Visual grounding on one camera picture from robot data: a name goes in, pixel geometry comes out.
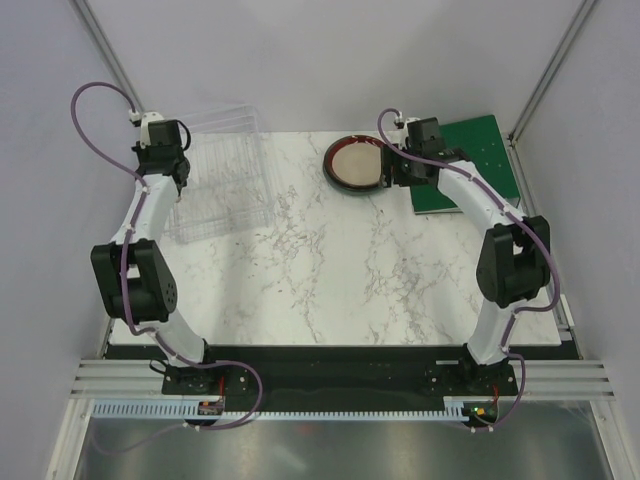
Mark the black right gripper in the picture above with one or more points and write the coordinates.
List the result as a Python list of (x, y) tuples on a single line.
[(390, 157)]

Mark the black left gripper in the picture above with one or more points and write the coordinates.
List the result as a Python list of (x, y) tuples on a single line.
[(142, 153)]

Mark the red rimmed beige plate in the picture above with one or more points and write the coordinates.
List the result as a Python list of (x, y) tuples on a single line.
[(353, 164)]

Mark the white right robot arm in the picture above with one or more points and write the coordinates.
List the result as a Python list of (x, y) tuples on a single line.
[(514, 263)]

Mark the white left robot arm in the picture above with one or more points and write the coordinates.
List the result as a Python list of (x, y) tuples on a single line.
[(135, 282)]

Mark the green binder board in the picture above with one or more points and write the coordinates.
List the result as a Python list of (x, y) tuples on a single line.
[(481, 140)]

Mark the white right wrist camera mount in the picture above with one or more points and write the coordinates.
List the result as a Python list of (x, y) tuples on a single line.
[(400, 136)]

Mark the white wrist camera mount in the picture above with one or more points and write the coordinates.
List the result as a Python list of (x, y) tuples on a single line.
[(143, 120), (400, 136)]

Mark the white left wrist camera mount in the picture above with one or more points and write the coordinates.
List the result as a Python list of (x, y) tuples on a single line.
[(143, 120)]

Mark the clear wire dish rack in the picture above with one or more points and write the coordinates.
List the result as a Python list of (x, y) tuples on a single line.
[(229, 185)]

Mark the left aluminium frame post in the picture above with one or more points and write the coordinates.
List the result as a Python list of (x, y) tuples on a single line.
[(90, 21)]

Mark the aluminium frame post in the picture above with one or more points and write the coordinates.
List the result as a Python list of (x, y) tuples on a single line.
[(561, 52), (90, 21)]

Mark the right aluminium frame post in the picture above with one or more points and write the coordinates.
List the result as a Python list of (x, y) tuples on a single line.
[(561, 52)]

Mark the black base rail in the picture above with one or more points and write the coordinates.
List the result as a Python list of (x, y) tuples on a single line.
[(338, 379)]

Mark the white slotted cable duct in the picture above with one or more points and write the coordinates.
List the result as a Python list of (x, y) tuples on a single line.
[(188, 409)]

